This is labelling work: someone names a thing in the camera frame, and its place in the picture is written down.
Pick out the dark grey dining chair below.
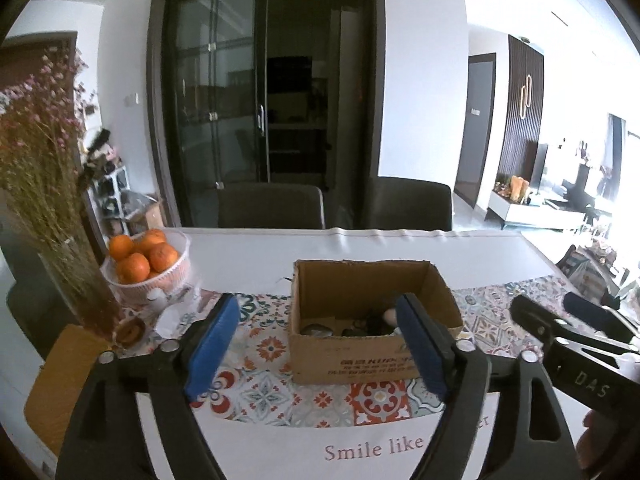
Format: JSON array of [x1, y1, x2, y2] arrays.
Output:
[[366, 176, 454, 232], [5, 240, 68, 361], [216, 183, 326, 231]]

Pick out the white fruit bowl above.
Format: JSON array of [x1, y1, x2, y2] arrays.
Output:
[[101, 228, 194, 307]]

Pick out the glass vase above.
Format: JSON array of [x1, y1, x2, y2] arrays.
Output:
[[37, 237, 127, 339]]

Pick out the person's right hand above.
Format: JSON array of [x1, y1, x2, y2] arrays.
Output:
[[574, 407, 610, 472]]

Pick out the white television cabinet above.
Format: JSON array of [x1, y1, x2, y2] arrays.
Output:
[[485, 187, 587, 232]]

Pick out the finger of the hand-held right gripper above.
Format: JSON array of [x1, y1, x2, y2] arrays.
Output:
[[562, 291, 640, 347], [509, 293, 640, 355]]

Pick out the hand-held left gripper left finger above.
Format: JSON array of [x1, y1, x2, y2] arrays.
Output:
[[55, 291, 242, 480]]

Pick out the black television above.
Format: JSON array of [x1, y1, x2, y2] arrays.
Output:
[[529, 143, 549, 197]]

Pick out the small brown bowl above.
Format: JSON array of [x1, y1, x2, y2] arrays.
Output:
[[114, 315, 147, 347]]

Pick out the white shoe rack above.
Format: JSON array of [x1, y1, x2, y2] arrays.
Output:
[[79, 129, 132, 233]]

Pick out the dark interior door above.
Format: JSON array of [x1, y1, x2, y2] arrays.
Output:
[[453, 52, 497, 211]]

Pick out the orange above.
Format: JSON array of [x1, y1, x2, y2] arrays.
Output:
[[116, 253, 151, 284], [149, 242, 181, 273], [137, 229, 167, 253], [108, 234, 135, 261]]

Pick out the dried pink flowers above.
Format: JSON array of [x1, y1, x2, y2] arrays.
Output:
[[0, 44, 113, 281]]

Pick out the vase of dried flowers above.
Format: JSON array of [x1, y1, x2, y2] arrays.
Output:
[[0, 31, 103, 241]]

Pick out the dark slatted wall panel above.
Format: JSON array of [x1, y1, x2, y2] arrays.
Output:
[[499, 33, 545, 197]]

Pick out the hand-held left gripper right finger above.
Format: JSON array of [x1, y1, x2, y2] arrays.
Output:
[[394, 292, 584, 480]]

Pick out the patterned table runner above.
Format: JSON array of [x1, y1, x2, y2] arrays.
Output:
[[121, 274, 593, 429]]

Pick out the orange ornament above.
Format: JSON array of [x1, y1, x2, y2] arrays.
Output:
[[508, 174, 530, 204]]

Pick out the dark sliding glass door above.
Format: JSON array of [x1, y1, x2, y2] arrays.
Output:
[[146, 0, 386, 229]]

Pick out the chair with patterned cushion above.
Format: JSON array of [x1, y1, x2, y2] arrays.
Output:
[[554, 244, 610, 295]]

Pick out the brown cardboard box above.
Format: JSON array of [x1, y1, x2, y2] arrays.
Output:
[[287, 258, 464, 386]]

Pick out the floral tissue pouch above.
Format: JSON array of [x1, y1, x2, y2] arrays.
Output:
[[154, 287, 226, 342]]

